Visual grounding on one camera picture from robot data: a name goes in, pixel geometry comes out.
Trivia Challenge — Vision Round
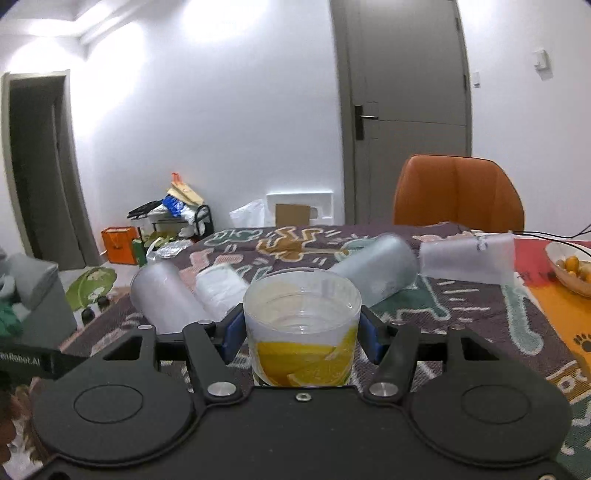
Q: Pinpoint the lemon label plastic cup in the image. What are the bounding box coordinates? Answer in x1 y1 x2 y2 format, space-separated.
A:
242 268 362 388

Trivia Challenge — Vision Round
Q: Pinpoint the clear ribbed plastic cup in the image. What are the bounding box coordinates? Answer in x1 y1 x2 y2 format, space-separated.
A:
194 263 249 322

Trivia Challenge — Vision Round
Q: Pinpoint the frosted white plastic cup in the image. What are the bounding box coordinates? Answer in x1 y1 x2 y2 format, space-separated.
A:
130 261 213 334

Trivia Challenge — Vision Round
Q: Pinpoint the tall frosted grey cup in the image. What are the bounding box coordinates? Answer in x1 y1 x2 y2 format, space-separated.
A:
329 234 419 307

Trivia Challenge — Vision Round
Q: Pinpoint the frosted cup with sticker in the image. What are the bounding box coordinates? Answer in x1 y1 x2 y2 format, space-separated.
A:
419 233 516 285

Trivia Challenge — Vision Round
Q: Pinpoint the grey sofa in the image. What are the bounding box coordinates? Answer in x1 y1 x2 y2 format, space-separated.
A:
1 251 77 349

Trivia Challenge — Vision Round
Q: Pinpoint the green leaf rug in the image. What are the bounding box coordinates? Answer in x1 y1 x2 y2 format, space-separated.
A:
66 267 117 312

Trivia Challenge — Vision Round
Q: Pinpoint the white plastic bag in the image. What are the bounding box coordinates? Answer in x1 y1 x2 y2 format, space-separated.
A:
229 199 267 228

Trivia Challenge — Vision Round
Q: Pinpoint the orange paper bag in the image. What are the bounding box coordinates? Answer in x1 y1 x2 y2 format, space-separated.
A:
101 226 139 265

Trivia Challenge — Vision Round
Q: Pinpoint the black shoe rack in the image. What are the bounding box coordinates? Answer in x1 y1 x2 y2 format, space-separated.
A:
126 200 214 240

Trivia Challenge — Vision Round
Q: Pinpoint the orange chair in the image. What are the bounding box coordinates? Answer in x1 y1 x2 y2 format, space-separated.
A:
393 155 525 233

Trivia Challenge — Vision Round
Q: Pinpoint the white fruit bowl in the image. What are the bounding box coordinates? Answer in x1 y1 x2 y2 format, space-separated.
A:
545 241 590 298

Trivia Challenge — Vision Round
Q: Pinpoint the dark side doorway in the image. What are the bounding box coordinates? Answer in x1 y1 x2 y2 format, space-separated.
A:
1 71 102 270

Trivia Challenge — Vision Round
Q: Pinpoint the grey door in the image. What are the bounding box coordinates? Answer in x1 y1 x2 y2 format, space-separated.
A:
329 0 472 224

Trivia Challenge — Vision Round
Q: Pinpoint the white frame with cardboard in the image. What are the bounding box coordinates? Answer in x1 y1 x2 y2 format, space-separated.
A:
266 191 335 227

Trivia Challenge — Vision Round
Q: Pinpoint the white wall switch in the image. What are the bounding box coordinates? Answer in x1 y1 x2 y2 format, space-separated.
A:
534 49 550 72

